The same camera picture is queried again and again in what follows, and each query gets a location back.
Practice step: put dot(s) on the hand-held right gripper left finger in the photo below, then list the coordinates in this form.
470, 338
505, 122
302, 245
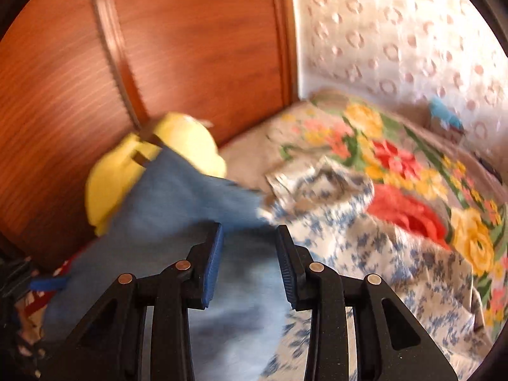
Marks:
212, 270

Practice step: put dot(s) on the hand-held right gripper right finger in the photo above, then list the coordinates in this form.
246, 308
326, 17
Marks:
285, 270

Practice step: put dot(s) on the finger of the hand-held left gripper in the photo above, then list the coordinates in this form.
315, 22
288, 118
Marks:
49, 283

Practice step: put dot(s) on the blue denim pants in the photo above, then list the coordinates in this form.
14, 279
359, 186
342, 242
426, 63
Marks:
170, 206

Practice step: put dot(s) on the red patterned cloth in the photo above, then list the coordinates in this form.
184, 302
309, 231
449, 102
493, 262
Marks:
37, 301

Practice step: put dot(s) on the floral bed mattress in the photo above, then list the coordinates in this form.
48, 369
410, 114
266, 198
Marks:
337, 238

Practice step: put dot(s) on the yellow plush toy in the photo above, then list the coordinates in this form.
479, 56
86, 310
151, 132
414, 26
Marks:
115, 174

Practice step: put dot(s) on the colourful floral blanket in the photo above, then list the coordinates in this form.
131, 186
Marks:
397, 158

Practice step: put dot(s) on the box with blue cloth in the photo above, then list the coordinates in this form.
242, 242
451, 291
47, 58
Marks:
444, 113

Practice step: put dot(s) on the brown wooden wardrobe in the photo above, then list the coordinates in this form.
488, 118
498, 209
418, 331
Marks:
178, 47

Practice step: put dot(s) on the sheer curtain with circles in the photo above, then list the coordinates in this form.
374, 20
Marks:
397, 27

